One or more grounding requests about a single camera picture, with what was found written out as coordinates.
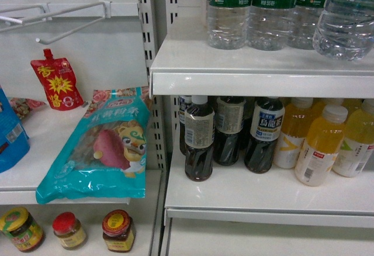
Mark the water bottle green label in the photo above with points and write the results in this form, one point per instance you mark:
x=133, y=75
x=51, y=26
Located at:
x=345, y=29

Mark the white upper right shelf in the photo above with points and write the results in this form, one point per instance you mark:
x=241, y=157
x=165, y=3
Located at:
x=191, y=67

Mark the white lower right shelf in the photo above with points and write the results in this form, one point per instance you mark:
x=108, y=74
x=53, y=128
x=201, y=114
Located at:
x=235, y=194

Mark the white perforated shelf upright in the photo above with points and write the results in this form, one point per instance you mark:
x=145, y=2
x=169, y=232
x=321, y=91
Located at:
x=156, y=18

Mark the shelf water bottle left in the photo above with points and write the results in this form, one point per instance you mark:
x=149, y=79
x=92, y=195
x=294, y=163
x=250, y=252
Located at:
x=227, y=23

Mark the shelf water bottle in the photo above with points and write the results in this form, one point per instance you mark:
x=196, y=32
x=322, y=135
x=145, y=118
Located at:
x=227, y=23
x=268, y=25
x=303, y=22

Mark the shelf water bottle middle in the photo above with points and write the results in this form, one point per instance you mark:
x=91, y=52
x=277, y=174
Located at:
x=268, y=25

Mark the white left shelf board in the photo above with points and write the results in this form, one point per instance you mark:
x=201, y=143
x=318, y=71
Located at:
x=48, y=131

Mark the shelf water bottle right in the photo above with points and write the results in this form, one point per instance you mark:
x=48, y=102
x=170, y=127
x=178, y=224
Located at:
x=303, y=22

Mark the front oolong tea bottle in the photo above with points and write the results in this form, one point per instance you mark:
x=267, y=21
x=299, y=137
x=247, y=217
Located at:
x=199, y=138

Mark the middle oolong tea bottle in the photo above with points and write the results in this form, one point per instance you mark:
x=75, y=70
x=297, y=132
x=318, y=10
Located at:
x=229, y=123

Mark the Suntory oolong tea bottle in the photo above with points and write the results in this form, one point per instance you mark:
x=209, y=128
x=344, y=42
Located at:
x=265, y=129

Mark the teal sweet potato noodle bag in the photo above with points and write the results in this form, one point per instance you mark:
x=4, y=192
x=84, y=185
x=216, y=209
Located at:
x=105, y=156

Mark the left yellow vitamin drink bottle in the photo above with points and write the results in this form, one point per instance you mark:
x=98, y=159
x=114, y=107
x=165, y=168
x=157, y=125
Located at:
x=295, y=126

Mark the yellow vitamin drink bottle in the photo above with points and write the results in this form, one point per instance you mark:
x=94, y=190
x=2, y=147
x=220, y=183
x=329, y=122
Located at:
x=321, y=146
x=295, y=126
x=357, y=146

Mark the red gold lid chili jar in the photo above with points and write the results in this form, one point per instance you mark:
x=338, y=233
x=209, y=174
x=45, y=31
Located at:
x=118, y=231

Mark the red sauce pouch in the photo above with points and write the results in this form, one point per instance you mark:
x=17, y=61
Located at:
x=58, y=81

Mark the front yellow vitamin drink bottle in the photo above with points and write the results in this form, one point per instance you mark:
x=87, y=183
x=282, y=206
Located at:
x=321, y=146

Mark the red lid pickle jar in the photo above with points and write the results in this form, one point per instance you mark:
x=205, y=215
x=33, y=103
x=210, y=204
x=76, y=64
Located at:
x=69, y=231

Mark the floral snack packet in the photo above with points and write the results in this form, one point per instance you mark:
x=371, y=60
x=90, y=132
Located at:
x=23, y=106

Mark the right yellow vitamin drink bottle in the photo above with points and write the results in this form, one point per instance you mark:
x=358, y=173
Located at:
x=357, y=146

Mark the blue snack bag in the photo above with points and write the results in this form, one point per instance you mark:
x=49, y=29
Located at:
x=14, y=140

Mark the yellow lid sauce jar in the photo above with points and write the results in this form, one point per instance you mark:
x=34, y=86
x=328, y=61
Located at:
x=20, y=227

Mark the white wire display hook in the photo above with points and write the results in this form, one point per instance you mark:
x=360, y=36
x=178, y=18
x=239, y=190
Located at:
x=46, y=16

